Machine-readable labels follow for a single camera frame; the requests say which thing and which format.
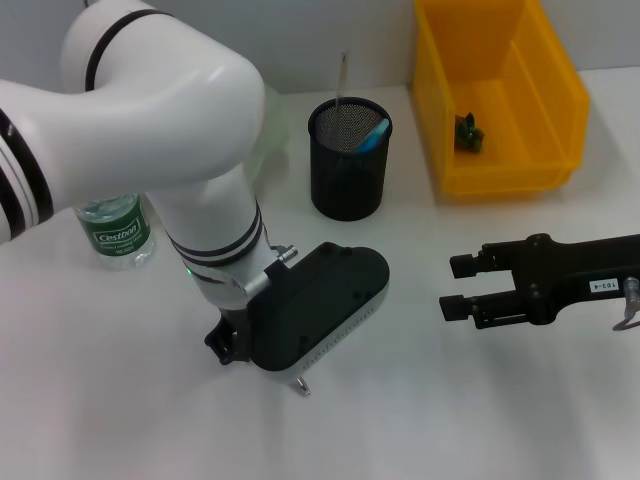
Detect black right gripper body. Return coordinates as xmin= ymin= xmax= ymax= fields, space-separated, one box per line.
xmin=508 ymin=231 xmax=640 ymax=327

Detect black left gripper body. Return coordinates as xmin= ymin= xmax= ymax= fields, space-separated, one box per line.
xmin=202 ymin=303 xmax=252 ymax=367

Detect clear water bottle green label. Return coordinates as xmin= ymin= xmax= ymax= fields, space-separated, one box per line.
xmin=73 ymin=192 xmax=158 ymax=272

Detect blue scissors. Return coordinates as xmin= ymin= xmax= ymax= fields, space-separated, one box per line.
xmin=352 ymin=116 xmax=393 ymax=155

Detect transparent plastic ruler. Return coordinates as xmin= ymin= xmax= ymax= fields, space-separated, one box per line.
xmin=332 ymin=51 xmax=352 ymax=151

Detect black mesh pen holder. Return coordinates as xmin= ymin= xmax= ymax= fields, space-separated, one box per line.
xmin=307 ymin=97 xmax=394 ymax=223

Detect green translucent fruit plate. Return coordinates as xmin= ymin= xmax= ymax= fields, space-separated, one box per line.
xmin=249 ymin=83 xmax=292 ymax=191

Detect yellow plastic bin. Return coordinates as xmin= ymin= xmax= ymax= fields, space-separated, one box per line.
xmin=413 ymin=0 xmax=591 ymax=197

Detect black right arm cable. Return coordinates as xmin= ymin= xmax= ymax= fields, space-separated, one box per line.
xmin=611 ymin=273 xmax=640 ymax=333

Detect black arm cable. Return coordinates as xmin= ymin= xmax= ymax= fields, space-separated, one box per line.
xmin=272 ymin=242 xmax=300 ymax=265
xmin=611 ymin=273 xmax=640 ymax=333

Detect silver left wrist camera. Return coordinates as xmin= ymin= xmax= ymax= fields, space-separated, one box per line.
xmin=246 ymin=241 xmax=392 ymax=387

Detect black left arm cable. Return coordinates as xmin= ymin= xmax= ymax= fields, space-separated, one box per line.
xmin=272 ymin=242 xmax=300 ymax=265

